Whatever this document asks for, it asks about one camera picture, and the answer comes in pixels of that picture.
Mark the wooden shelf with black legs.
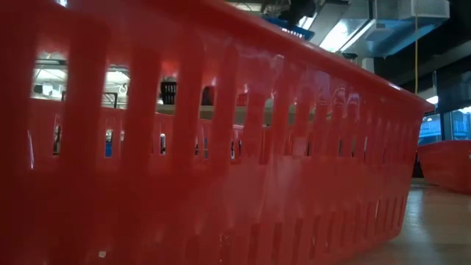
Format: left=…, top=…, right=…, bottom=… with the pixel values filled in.
left=156, top=105, right=295, bottom=126

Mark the black plastic slotted basket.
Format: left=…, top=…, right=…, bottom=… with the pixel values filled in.
left=160, top=80, right=215, bottom=107

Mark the rectangular silver ceiling duct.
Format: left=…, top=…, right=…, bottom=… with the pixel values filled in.
left=319, top=0, right=450, bottom=59

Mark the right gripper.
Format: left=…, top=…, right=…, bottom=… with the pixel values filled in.
left=281, top=0, right=316, bottom=27

